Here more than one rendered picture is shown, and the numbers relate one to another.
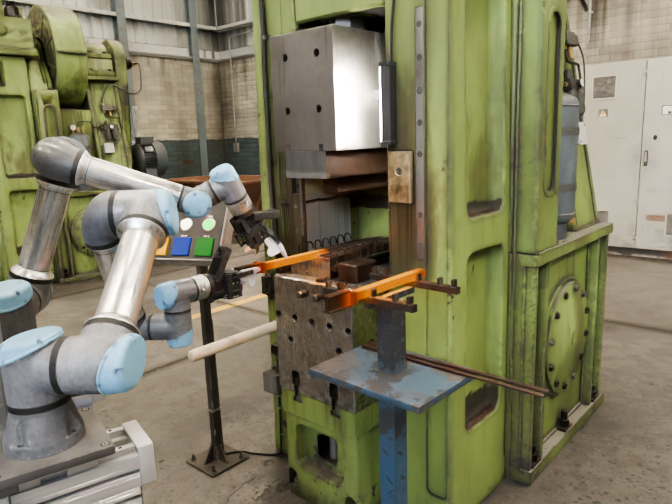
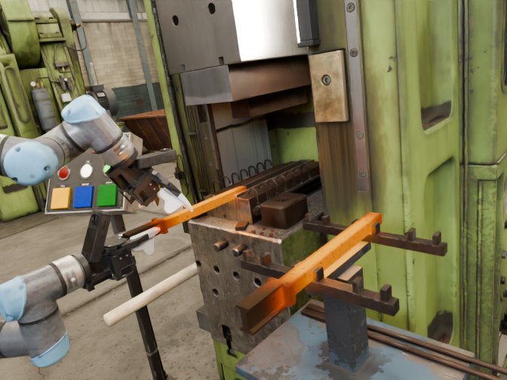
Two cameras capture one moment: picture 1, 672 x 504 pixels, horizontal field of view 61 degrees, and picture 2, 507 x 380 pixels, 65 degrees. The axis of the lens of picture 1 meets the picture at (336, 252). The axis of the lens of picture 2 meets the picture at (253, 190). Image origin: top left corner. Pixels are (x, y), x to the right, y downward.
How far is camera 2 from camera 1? 0.88 m
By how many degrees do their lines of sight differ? 5
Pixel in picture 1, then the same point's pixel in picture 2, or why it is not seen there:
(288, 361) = (216, 314)
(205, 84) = (145, 39)
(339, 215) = (256, 140)
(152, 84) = (103, 44)
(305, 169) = (206, 92)
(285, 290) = (202, 239)
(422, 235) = (364, 160)
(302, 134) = (197, 47)
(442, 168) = (388, 68)
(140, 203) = not seen: outside the picture
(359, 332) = not seen: hidden behind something
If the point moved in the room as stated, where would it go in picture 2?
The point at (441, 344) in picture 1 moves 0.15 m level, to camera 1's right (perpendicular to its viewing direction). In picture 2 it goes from (398, 292) to (454, 285)
